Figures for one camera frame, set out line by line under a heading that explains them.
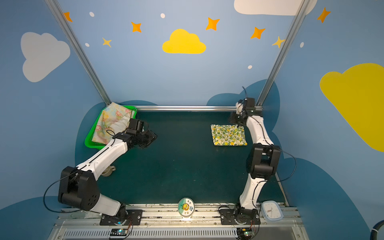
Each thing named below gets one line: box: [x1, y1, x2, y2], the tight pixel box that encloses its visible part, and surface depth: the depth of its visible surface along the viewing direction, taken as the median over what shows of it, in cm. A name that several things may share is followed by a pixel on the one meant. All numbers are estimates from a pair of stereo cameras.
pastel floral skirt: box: [92, 102, 133, 145], surface depth 111 cm
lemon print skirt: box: [210, 124, 248, 146], surface depth 106 cm
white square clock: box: [261, 200, 283, 221], surface depth 76 cm
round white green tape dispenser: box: [178, 197, 195, 219], surface depth 72 cm
